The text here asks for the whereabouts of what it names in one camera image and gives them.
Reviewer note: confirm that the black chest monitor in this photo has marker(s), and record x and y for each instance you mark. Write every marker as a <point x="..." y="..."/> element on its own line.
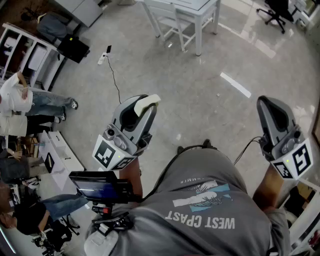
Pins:
<point x="100" y="187"/>

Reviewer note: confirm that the person's right forearm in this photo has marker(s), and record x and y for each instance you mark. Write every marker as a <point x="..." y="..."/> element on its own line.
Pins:
<point x="268" y="190"/>

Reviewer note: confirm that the white black-lined table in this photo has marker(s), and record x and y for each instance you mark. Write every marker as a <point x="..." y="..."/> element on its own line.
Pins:
<point x="200" y="15"/>

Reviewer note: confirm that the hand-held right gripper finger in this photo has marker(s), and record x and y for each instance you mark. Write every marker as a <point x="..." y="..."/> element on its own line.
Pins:
<point x="285" y="117"/>
<point x="266" y="117"/>

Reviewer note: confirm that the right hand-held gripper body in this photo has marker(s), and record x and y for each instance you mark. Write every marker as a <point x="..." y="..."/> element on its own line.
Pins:
<point x="301" y="157"/>

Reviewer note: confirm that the white waist pouch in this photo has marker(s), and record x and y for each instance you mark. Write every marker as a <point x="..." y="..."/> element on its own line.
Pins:
<point x="100" y="243"/>

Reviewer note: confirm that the white two-door refrigerator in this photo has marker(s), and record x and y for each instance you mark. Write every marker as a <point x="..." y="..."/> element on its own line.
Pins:
<point x="80" y="11"/>

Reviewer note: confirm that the white shelf unit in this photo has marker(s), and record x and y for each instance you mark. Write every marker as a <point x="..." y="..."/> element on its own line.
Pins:
<point x="37" y="57"/>

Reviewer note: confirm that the white open shelf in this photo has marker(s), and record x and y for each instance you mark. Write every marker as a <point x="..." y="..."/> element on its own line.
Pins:
<point x="305" y="225"/>

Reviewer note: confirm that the wooden frame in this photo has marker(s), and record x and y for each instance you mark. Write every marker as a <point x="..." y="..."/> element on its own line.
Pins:
<point x="316" y="130"/>

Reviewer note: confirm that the black box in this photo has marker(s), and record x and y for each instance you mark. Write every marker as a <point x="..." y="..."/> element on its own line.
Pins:
<point x="73" y="48"/>

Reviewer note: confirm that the black office chair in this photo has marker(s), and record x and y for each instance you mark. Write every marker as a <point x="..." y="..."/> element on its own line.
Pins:
<point x="60" y="235"/>
<point x="277" y="12"/>

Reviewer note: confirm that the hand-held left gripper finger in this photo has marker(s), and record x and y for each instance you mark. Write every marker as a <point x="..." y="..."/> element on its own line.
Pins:
<point x="145" y="125"/>
<point x="126" y="112"/>

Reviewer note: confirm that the white power strip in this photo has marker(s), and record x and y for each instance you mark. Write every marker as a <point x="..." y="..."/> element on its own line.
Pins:
<point x="101" y="58"/>

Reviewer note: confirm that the black phone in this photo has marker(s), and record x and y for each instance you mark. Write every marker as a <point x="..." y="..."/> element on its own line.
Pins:
<point x="109" y="49"/>

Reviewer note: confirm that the grey backpack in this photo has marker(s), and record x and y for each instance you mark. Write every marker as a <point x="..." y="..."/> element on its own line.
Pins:
<point x="52" y="26"/>

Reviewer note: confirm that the white slatted chair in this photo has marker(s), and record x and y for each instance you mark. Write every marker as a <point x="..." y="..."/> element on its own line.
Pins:
<point x="172" y="22"/>

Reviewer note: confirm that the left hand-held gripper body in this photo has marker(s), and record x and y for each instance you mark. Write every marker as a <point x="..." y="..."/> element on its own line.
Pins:
<point x="107" y="153"/>

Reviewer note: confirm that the black shoe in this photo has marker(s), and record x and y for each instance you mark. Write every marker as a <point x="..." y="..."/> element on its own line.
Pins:
<point x="206" y="143"/>
<point x="180" y="150"/>

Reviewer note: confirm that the black tablet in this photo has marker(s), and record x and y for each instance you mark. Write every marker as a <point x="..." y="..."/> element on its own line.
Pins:
<point x="49" y="162"/>

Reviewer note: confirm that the person's left forearm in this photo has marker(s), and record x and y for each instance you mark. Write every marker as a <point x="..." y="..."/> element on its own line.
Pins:
<point x="130" y="180"/>

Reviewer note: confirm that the white drawer cabinet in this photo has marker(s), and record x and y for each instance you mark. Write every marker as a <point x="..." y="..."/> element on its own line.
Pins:
<point x="62" y="160"/>

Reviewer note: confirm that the black mount with red button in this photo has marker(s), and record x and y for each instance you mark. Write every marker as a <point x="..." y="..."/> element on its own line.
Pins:
<point x="107" y="210"/>

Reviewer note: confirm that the grey printed t-shirt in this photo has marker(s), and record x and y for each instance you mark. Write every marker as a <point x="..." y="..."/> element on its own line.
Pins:
<point x="200" y="237"/>

